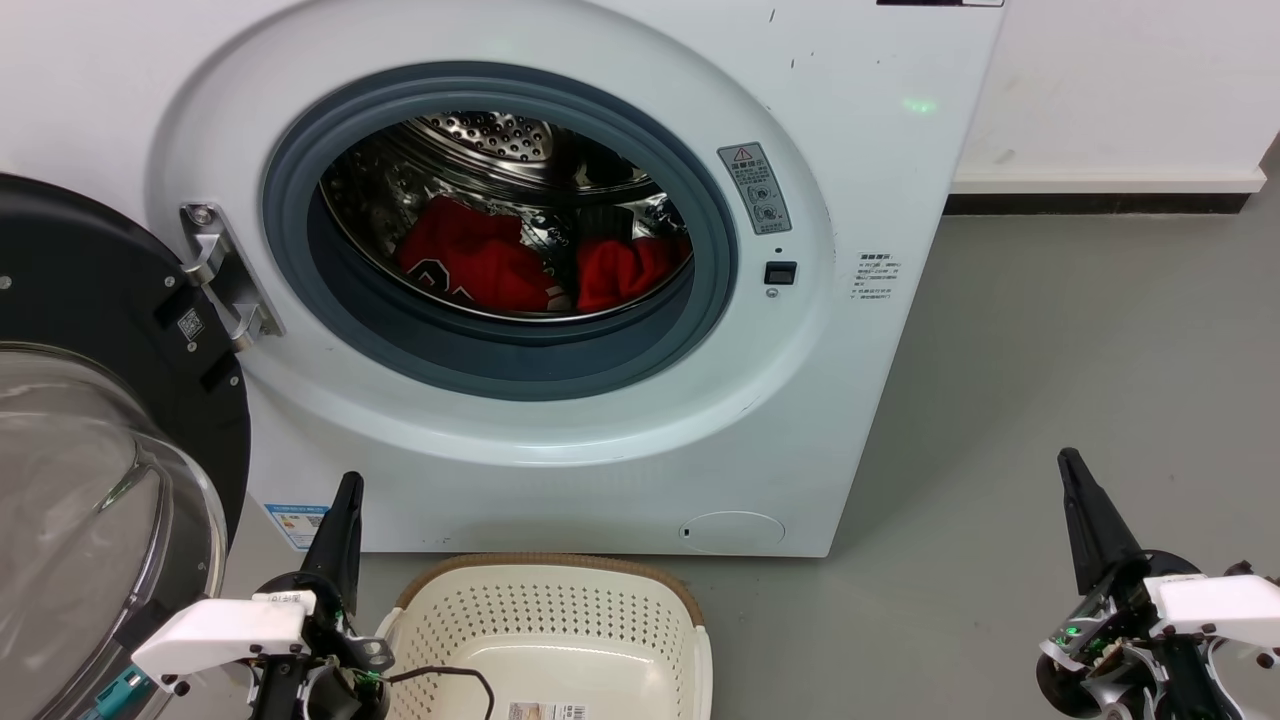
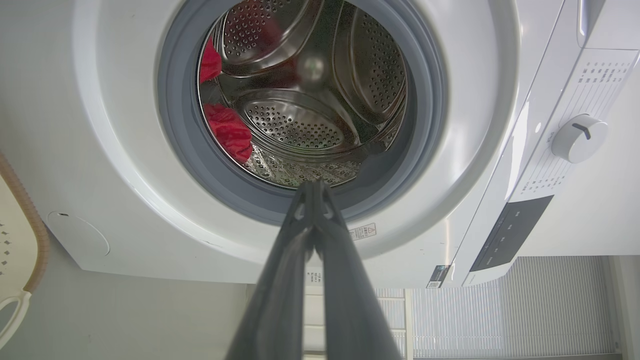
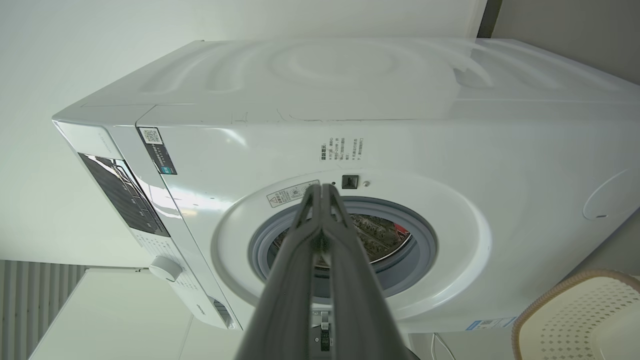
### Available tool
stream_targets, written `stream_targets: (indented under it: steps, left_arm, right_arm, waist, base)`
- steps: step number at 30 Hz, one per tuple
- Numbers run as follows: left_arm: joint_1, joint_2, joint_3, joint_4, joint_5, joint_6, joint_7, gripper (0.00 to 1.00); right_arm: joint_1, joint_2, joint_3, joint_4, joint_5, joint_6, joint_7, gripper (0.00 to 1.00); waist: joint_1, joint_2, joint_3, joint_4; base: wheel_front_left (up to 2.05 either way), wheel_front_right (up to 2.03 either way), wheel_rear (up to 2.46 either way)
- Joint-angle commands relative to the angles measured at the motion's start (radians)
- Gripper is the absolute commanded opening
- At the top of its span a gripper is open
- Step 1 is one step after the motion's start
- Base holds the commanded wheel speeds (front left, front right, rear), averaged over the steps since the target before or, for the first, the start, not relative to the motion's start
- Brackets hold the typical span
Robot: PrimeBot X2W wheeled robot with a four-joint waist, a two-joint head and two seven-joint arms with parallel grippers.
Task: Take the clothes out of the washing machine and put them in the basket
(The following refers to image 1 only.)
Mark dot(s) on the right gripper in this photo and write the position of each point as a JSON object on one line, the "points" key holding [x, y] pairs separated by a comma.
{"points": [[1110, 670]]}

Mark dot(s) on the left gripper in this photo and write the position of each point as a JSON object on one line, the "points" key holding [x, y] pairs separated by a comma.
{"points": [[340, 690]]}

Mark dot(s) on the red garment with print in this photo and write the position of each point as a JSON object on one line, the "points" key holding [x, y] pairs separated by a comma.
{"points": [[470, 250]]}

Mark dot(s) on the cream perforated laundry basket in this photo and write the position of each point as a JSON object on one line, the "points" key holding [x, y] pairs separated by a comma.
{"points": [[560, 620]]}

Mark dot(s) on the printed label sticker with barcode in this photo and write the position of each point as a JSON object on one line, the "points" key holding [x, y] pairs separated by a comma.
{"points": [[547, 712]]}

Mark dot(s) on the black glass washer door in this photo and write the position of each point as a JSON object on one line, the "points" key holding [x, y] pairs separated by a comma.
{"points": [[90, 280]]}

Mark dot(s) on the stainless steel washing machine drum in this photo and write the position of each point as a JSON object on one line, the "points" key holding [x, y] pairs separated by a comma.
{"points": [[480, 135]]}

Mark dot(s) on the blue energy label sticker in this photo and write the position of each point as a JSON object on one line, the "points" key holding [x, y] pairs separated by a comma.
{"points": [[295, 527]]}

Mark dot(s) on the grey rubber door gasket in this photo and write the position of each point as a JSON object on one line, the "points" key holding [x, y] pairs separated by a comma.
{"points": [[500, 360]]}

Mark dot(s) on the white front-load washing machine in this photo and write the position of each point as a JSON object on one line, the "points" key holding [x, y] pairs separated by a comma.
{"points": [[880, 400]]}

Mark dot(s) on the small QR sticker on door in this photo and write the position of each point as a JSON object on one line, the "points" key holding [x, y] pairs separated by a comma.
{"points": [[190, 324]]}

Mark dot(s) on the silver metal door hinge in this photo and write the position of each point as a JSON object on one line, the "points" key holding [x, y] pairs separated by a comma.
{"points": [[226, 282]]}

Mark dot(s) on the small text sticker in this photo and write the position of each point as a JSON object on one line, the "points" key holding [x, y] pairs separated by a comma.
{"points": [[875, 277]]}

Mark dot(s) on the round filter cover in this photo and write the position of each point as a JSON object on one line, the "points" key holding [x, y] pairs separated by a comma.
{"points": [[732, 532]]}

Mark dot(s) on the plain red garment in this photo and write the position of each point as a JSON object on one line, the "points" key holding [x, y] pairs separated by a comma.
{"points": [[620, 272]]}

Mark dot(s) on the black door latch socket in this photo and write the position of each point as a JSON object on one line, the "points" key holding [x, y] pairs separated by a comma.
{"points": [[781, 273]]}

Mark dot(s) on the grey warning sticker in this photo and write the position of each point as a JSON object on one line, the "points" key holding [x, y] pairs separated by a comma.
{"points": [[754, 188]]}

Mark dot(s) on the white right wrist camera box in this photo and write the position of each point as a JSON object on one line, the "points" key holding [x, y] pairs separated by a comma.
{"points": [[1220, 605]]}

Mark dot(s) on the black wall baseboard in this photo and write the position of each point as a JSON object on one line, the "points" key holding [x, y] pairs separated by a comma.
{"points": [[1100, 204]]}

